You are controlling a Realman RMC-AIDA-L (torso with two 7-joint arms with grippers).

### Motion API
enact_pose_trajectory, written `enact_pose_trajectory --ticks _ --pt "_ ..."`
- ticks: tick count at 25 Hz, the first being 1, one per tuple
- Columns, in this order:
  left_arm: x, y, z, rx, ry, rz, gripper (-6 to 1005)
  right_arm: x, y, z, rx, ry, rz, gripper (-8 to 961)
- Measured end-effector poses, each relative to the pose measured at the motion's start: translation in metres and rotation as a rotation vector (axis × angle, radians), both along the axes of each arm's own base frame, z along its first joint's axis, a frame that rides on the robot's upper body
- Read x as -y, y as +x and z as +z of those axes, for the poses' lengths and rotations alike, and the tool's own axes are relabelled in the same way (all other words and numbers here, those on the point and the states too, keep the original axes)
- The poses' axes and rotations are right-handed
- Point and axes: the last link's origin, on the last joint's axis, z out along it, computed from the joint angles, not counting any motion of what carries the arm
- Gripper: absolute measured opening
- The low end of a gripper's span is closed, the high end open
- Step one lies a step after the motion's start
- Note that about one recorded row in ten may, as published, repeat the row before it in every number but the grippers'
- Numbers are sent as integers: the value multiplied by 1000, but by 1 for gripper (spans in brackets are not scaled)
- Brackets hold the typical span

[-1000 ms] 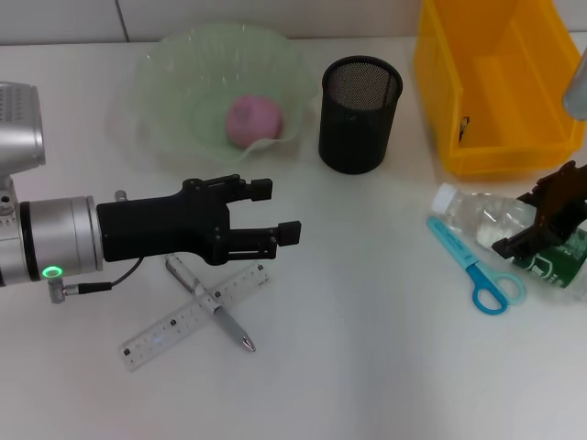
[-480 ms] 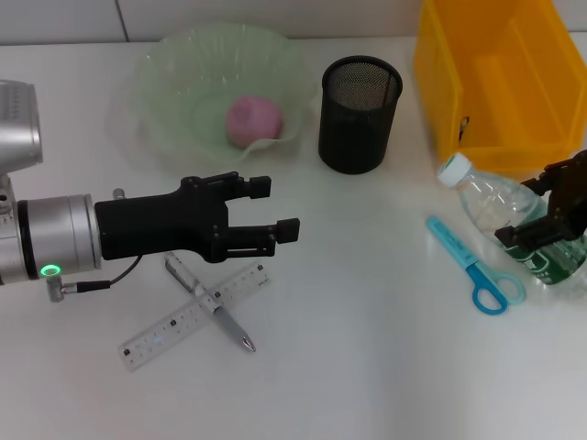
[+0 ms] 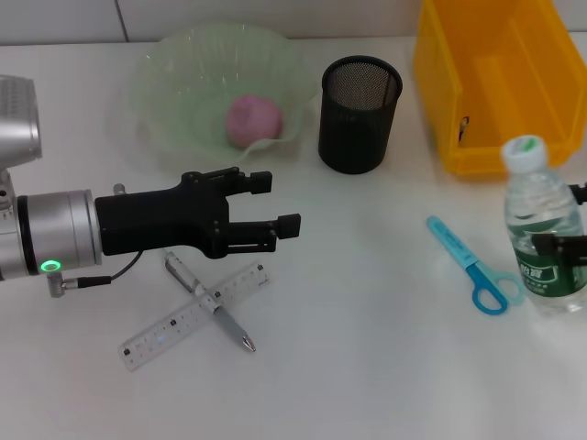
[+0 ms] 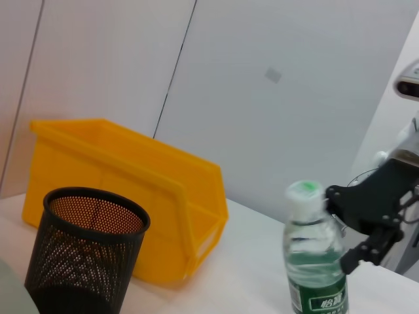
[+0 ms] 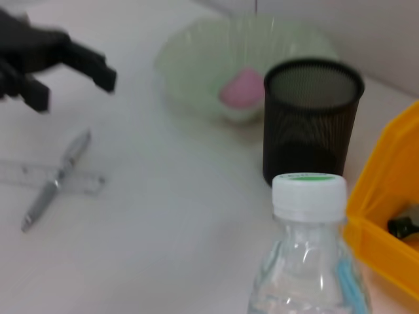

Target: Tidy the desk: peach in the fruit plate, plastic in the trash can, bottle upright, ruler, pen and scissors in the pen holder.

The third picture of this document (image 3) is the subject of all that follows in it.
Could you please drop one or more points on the black mesh pen holder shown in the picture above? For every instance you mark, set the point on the black mesh pen holder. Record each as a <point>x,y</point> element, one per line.
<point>357,128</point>

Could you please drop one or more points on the blue scissors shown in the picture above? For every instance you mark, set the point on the blue scissors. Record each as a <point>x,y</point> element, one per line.
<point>454,245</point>

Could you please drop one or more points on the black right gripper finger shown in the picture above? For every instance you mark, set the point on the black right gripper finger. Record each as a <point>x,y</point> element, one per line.
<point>564,249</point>
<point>580,193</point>

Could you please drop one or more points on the pink peach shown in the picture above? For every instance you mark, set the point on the pink peach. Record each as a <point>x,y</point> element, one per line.
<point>254,121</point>

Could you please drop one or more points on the clear water bottle green label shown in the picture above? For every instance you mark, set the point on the clear water bottle green label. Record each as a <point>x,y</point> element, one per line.
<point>536,201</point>

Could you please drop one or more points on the silver white pen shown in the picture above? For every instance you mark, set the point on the silver white pen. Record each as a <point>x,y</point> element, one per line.
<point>229,323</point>

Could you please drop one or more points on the yellow plastic bin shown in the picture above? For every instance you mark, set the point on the yellow plastic bin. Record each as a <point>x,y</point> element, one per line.
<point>500,69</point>

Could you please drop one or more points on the silver left wrist knob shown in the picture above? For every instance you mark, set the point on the silver left wrist knob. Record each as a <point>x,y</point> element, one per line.
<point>119,189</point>

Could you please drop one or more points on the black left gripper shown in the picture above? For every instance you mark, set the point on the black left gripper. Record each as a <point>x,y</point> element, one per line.
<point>156,222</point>

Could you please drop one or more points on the clear plastic ruler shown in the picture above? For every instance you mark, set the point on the clear plastic ruler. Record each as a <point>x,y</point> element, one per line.
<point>156,339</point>

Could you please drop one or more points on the translucent green fruit bowl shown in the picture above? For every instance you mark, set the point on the translucent green fruit bowl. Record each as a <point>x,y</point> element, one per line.
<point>192,91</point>

